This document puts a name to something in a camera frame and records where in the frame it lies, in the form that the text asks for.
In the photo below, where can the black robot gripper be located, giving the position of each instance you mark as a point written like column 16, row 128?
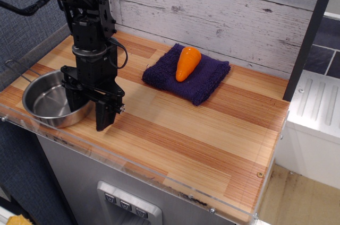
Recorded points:
column 93, row 78

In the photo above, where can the stainless steel pot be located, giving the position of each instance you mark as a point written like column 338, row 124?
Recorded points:
column 45, row 99

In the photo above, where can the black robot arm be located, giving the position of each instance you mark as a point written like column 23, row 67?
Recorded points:
column 90, row 22

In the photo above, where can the purple folded towel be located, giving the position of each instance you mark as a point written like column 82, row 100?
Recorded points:
column 197, row 87

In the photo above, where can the grey toy appliance cabinet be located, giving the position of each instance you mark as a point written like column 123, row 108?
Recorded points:
column 79, row 175

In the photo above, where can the clear acrylic table guard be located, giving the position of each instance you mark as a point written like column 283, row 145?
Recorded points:
column 182, row 150

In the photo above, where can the orange toy carrot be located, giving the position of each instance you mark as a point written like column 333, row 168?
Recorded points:
column 189, row 59

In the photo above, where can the yellow object bottom left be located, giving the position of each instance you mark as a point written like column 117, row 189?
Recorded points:
column 18, row 220

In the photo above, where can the white toy sink unit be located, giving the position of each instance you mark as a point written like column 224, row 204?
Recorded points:
column 309, row 143

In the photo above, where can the black right frame post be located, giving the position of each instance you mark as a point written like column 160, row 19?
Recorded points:
column 318, row 14

